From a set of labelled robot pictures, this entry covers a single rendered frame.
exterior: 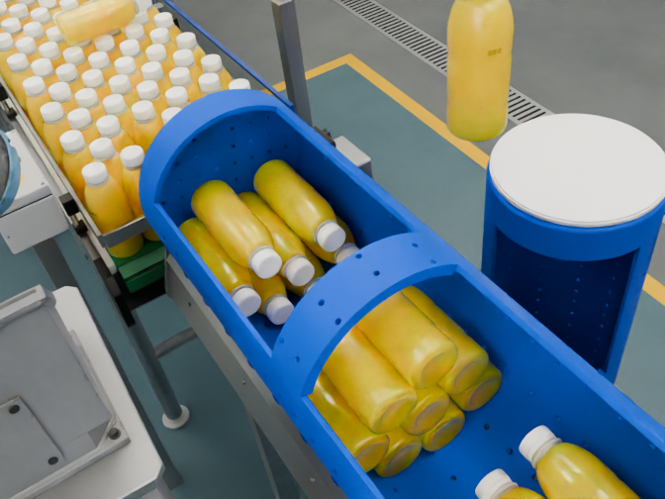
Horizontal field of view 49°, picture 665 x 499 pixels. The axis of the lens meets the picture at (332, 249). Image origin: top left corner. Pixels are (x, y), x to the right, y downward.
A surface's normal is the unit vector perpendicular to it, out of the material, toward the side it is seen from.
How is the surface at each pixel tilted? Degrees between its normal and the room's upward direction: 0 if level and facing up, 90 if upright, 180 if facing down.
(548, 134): 0
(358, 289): 13
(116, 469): 0
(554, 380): 82
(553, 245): 90
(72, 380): 90
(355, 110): 0
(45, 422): 90
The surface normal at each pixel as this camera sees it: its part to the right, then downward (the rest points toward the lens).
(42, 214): 0.54, 0.55
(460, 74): -0.62, 0.58
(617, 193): -0.11, -0.70
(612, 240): 0.14, 0.69
